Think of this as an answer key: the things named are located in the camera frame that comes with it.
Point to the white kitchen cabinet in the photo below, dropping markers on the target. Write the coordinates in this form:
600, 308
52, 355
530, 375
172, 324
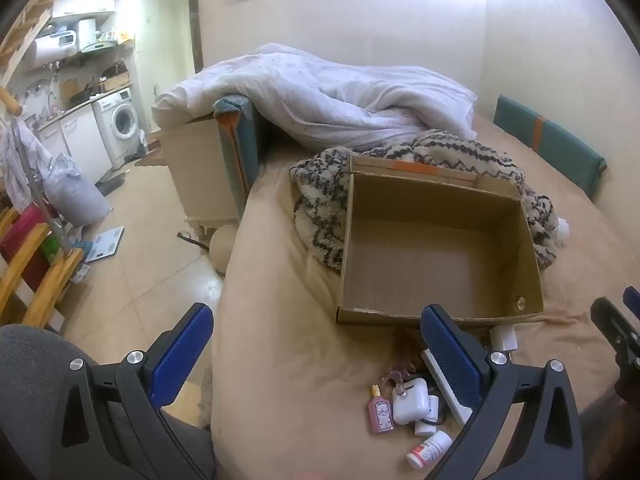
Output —
80, 140

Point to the yellow wooden chair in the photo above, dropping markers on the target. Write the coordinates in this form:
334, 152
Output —
30, 272

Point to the white bottle with blue label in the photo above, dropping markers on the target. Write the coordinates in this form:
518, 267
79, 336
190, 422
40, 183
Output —
425, 428

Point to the white bathroom scale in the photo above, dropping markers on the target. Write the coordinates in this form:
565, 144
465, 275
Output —
105, 244

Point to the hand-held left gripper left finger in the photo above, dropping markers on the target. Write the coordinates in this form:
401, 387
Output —
186, 342

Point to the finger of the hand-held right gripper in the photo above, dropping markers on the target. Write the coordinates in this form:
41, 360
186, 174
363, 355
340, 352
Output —
607, 317
632, 300

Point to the white remote control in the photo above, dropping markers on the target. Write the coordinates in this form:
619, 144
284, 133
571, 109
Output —
457, 407

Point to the grey stuffed bag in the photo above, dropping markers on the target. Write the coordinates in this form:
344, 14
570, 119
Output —
75, 195

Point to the red bag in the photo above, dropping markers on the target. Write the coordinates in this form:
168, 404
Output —
20, 232

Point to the brown cardboard box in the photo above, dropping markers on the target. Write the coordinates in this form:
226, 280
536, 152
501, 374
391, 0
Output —
425, 260

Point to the wooden ladder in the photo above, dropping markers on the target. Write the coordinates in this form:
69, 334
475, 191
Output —
30, 20

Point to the white earbuds case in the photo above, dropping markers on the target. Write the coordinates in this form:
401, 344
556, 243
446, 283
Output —
410, 402

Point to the white hanging clothes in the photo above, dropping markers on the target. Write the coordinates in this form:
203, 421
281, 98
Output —
20, 160

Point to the white cylindrical tank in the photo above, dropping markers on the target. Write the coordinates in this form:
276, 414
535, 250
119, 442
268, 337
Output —
87, 34

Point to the white duvet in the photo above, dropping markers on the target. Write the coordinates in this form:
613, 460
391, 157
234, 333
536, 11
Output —
325, 90

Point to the white bottle with red label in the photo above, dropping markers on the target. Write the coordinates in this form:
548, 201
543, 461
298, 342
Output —
425, 452

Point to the white water heater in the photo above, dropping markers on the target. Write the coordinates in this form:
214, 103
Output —
50, 50

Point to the green cushion with orange stripe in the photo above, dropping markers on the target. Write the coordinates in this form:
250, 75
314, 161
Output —
245, 155
565, 150

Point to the white washing machine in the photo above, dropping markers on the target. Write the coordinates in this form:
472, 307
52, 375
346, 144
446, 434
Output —
120, 125

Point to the bed with beige sheet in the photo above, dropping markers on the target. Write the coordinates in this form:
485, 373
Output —
300, 335

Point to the cream wooden bed frame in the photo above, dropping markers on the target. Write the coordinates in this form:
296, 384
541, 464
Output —
200, 175

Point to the black and cream patterned blanket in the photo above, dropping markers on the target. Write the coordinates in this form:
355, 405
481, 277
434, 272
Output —
320, 185

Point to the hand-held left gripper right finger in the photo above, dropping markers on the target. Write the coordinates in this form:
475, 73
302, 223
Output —
450, 355

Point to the pink perfume bottle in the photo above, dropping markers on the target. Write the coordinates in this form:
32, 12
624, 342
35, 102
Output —
381, 412

